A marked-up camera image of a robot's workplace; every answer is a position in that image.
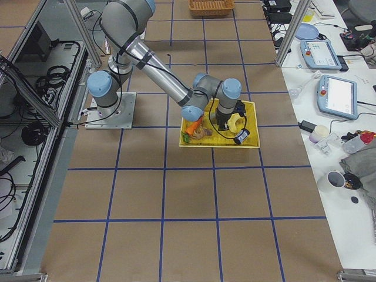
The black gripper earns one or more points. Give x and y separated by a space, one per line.
222 119

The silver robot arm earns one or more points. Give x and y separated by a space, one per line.
123 22

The pale banana toy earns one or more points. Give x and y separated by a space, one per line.
236 122

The yellow woven basket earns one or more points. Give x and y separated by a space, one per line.
224 139

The black cylindrical can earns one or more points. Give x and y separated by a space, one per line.
241 136

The brown toy animal figure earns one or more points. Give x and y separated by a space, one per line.
201 132

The orange toy carrot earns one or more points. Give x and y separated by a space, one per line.
188 129

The black power adapter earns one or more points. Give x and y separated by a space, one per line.
306 126

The brown wicker basket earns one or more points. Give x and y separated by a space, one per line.
210 8

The upper teach pendant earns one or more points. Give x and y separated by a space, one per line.
320 55

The teach pendant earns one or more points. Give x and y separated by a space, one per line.
320 55
338 97

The lower teach pendant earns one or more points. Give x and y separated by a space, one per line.
338 97

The blue plate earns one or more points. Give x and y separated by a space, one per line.
307 31

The white mug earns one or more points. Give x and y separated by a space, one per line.
331 181

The grey cloth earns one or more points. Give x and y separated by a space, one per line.
362 165

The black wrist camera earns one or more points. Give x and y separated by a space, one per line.
240 108

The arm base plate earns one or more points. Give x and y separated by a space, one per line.
118 116

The aluminium frame post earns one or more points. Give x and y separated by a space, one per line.
296 21

